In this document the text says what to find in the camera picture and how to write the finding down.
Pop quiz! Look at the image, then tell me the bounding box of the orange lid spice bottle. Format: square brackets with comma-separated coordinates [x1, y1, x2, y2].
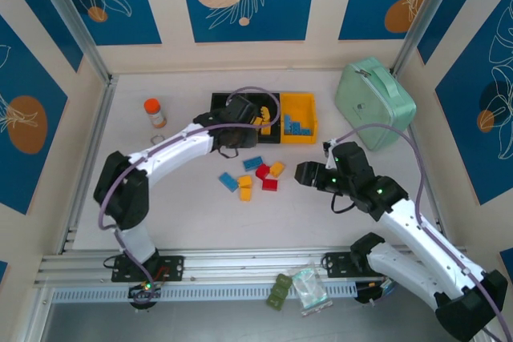
[143, 98, 168, 129]

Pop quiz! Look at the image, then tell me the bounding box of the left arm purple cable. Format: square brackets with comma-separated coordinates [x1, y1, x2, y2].
[98, 86, 281, 303]

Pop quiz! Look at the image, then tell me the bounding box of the olive green segmented pad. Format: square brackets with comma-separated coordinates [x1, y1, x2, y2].
[265, 272, 293, 312]

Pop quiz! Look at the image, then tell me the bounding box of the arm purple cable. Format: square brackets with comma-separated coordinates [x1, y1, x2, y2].
[98, 86, 281, 303]
[330, 123, 513, 342]

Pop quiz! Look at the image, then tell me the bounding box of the clear plastic zip bag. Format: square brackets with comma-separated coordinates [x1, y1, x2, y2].
[289, 264, 333, 316]

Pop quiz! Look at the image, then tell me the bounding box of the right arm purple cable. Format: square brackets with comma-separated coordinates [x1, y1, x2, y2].
[330, 123, 513, 342]

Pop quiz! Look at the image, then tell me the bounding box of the long blue lego brick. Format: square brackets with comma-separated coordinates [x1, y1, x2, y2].
[218, 172, 240, 193]

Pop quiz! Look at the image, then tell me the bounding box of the aluminium frame post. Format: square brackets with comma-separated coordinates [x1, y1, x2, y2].
[27, 0, 115, 85]
[390, 0, 468, 77]

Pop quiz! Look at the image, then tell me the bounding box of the small circuit board with wires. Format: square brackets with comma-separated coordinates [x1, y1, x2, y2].
[127, 280, 164, 312]
[354, 279, 396, 308]

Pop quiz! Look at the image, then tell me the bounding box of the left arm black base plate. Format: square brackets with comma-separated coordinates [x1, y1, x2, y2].
[111, 255, 186, 283]

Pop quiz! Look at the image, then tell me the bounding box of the mint green zip bag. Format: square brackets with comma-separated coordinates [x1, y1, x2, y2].
[334, 56, 418, 151]

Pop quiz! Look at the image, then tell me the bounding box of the yellow plastic bin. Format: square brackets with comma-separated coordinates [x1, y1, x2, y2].
[279, 92, 319, 146]

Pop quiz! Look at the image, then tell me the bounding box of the grey slotted cable duct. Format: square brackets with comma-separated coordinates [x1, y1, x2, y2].
[50, 282, 357, 304]

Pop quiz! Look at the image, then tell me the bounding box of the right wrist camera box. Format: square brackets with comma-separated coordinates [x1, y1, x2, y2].
[322, 139, 337, 171]

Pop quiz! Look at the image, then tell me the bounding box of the aluminium mounting rail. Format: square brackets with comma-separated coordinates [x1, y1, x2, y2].
[34, 244, 473, 288]

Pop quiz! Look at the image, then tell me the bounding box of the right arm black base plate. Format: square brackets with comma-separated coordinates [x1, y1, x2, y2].
[321, 251, 386, 279]

